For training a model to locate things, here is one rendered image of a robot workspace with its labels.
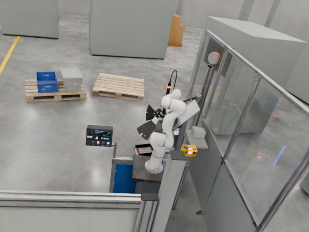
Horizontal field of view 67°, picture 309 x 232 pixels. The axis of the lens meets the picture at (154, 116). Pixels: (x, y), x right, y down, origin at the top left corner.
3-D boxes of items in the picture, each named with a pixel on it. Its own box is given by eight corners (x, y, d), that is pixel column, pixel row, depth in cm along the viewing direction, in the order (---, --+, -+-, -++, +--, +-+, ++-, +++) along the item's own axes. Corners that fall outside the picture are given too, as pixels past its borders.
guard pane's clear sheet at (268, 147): (191, 92, 411) (208, 32, 359) (260, 226, 200) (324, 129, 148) (191, 92, 411) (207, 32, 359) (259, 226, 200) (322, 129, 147)
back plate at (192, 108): (153, 124, 336) (153, 124, 335) (192, 95, 316) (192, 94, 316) (157, 149, 291) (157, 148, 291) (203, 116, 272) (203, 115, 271)
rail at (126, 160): (188, 165, 282) (189, 160, 278) (188, 167, 279) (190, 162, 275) (111, 161, 267) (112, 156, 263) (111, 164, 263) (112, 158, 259)
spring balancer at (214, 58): (208, 61, 304) (205, 62, 299) (212, 49, 295) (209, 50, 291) (219, 66, 294) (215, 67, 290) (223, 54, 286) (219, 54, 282)
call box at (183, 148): (193, 152, 276) (195, 144, 270) (195, 157, 267) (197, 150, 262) (180, 151, 273) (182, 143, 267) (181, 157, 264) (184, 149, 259)
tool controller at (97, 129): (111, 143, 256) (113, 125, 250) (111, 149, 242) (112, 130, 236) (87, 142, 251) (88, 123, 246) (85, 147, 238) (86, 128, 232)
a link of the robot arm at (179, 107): (156, 140, 231) (172, 145, 231) (155, 147, 220) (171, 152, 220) (170, 95, 207) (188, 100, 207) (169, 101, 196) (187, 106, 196)
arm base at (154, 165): (164, 174, 238) (169, 161, 228) (146, 174, 233) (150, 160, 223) (160, 159, 253) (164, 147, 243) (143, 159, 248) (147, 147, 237)
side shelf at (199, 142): (200, 132, 338) (201, 130, 337) (207, 148, 308) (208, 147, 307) (184, 131, 334) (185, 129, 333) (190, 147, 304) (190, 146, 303)
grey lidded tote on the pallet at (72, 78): (78, 80, 572) (78, 67, 555) (83, 91, 528) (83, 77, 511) (60, 80, 554) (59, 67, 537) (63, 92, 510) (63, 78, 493)
